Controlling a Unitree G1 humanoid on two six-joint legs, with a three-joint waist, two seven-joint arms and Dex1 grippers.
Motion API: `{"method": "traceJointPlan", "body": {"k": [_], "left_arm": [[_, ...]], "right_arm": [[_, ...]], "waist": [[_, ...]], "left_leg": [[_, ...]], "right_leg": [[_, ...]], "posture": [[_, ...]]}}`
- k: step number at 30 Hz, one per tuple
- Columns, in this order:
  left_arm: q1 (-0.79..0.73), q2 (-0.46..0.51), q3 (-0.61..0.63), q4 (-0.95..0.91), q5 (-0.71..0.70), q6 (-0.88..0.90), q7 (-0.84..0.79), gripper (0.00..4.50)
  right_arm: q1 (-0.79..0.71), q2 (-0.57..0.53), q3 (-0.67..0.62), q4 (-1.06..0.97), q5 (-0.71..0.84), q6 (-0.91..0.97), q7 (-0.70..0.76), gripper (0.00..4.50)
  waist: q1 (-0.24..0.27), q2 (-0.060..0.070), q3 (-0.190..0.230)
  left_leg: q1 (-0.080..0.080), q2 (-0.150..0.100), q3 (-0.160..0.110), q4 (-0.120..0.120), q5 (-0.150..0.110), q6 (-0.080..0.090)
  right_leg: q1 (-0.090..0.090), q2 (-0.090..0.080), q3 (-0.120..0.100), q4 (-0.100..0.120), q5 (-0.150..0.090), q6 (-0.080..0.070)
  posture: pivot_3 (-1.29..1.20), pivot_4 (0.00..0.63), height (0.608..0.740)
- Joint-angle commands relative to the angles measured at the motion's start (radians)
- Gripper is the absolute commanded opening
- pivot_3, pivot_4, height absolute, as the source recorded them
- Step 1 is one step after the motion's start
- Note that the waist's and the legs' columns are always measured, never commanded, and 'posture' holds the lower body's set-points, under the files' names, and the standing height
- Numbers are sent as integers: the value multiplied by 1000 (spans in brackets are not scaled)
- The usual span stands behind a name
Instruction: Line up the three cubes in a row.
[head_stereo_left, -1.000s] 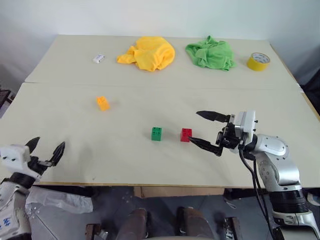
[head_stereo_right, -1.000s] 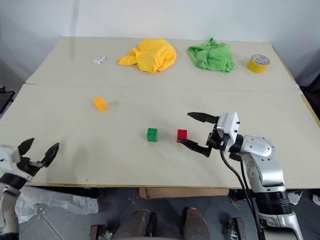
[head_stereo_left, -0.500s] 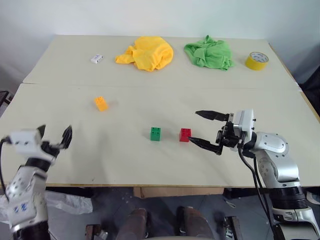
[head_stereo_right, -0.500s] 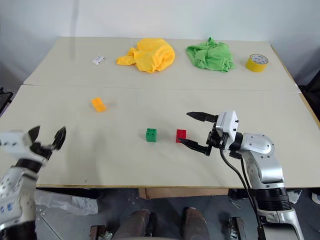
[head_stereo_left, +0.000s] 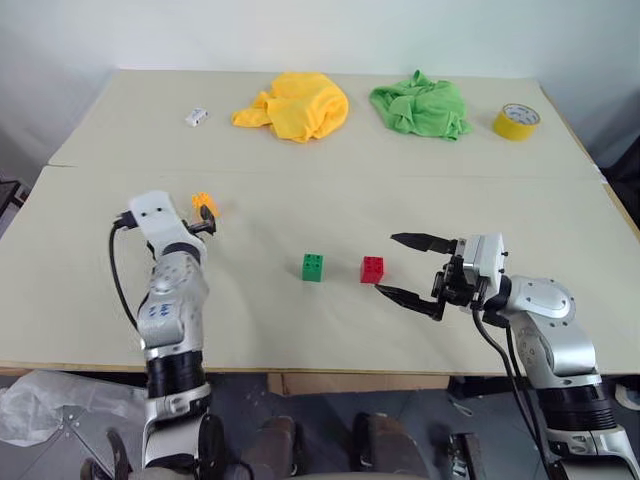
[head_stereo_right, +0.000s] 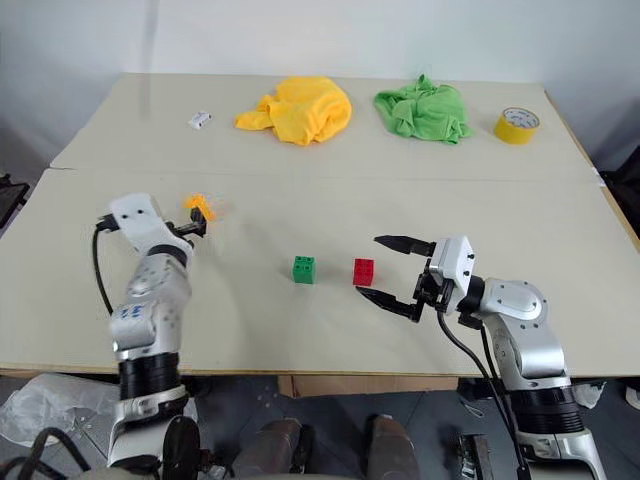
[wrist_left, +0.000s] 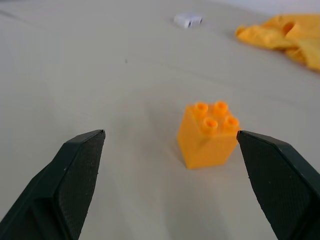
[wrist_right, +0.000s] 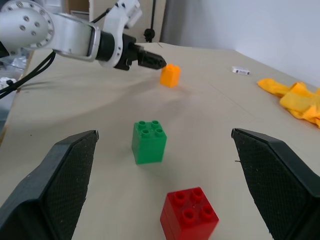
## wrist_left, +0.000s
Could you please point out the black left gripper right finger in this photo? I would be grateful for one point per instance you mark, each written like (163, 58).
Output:
(280, 182)

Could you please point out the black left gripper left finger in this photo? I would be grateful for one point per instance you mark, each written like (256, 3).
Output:
(62, 185)

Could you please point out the orange studded building cube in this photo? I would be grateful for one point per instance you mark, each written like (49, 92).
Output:
(205, 142)

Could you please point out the yellow crumpled cloth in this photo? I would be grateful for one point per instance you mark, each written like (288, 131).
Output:
(287, 37)

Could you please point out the small white plastic object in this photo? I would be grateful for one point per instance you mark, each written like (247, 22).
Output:
(187, 20)

